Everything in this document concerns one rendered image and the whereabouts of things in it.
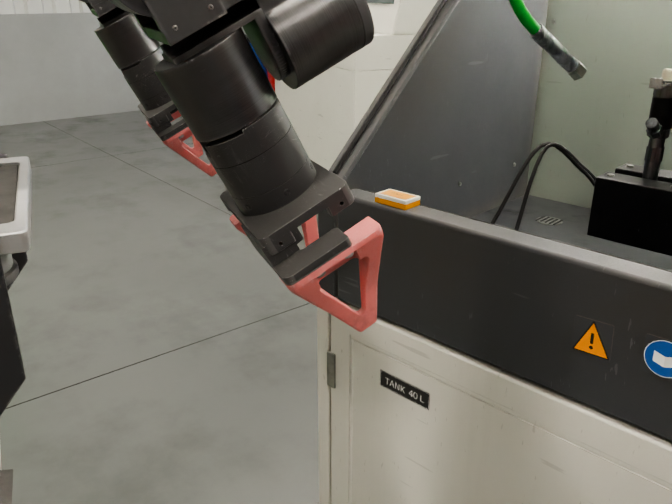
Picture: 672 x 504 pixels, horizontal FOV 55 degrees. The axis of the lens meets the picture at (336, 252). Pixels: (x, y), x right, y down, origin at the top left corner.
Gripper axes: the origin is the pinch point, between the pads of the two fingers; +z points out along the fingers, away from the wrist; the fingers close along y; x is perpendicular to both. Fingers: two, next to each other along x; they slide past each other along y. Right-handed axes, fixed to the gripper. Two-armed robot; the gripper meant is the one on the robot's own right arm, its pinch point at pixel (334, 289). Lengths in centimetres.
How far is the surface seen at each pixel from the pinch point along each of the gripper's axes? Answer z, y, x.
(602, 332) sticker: 23.9, 2.1, -21.8
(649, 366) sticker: 26.4, -2.4, -22.6
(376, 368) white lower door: 34.1, 29.3, -4.0
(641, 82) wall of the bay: 27, 41, -68
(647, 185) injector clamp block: 23, 15, -42
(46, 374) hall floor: 74, 170, 74
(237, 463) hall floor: 96, 101, 32
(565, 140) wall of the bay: 35, 51, -59
